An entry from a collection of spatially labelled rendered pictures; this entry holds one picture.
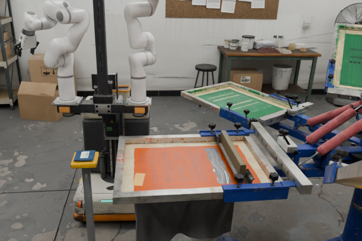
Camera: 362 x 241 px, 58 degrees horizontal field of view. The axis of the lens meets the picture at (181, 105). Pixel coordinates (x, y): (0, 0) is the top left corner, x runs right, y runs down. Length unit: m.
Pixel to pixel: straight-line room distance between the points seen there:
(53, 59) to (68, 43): 0.12
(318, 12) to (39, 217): 5.03
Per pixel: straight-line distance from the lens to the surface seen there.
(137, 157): 1.80
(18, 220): 3.09
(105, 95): 2.08
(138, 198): 1.46
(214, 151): 1.87
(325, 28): 6.19
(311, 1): 5.99
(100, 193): 2.71
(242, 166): 1.58
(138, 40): 1.97
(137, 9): 1.92
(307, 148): 1.89
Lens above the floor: 1.86
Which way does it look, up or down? 21 degrees down
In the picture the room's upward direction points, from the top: 2 degrees clockwise
